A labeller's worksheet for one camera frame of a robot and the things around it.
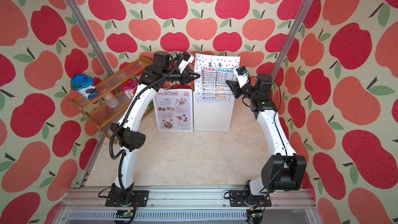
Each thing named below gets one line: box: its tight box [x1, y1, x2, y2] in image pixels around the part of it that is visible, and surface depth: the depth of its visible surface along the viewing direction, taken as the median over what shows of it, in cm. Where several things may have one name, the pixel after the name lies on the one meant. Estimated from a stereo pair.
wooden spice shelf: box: [68, 56, 153, 145], surface depth 91 cm
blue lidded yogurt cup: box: [70, 74, 99, 101], surface depth 75 cm
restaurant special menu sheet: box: [153, 88, 194, 133], surface depth 92 cm
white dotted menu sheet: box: [193, 52, 241, 102], surface depth 74 cm
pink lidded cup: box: [120, 78, 138, 100], surface depth 92 cm
